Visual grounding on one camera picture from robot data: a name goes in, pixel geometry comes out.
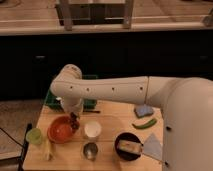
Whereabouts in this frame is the black pen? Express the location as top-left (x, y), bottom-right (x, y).
top-left (83, 110), bottom-right (101, 114)

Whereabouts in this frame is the blue sponge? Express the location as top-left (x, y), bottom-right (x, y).
top-left (134, 105), bottom-right (154, 118)

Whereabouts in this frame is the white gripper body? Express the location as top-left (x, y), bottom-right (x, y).
top-left (61, 99), bottom-right (83, 117)

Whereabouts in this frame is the green plastic cup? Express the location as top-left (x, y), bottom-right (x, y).
top-left (26, 128), bottom-right (43, 145)

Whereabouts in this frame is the dark grape bunch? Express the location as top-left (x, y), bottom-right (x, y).
top-left (69, 113), bottom-right (80, 131)

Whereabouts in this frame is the black bowl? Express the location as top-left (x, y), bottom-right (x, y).
top-left (114, 132), bottom-right (143, 161)

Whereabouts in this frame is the bread slice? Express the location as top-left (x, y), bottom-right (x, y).
top-left (117, 140), bottom-right (142, 155)

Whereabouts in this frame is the green plastic tray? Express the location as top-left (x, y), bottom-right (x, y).
top-left (44, 74), bottom-right (98, 110)

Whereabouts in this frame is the red bowl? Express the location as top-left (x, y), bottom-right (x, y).
top-left (47, 115), bottom-right (76, 144)

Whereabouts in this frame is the wooden chair frame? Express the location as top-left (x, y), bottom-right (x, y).
top-left (55, 0), bottom-right (134, 31)

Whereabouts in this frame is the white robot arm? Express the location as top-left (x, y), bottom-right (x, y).
top-left (50, 64), bottom-right (213, 171)

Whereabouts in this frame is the small metal cup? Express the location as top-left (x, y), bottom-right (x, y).
top-left (83, 142), bottom-right (98, 160)

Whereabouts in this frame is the white cup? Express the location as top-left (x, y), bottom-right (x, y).
top-left (84, 121), bottom-right (102, 139)

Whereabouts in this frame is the yellow banana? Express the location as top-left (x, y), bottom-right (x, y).
top-left (44, 139), bottom-right (53, 161)

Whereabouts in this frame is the grey blue cloth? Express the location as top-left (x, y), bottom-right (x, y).
top-left (143, 133), bottom-right (162, 161)

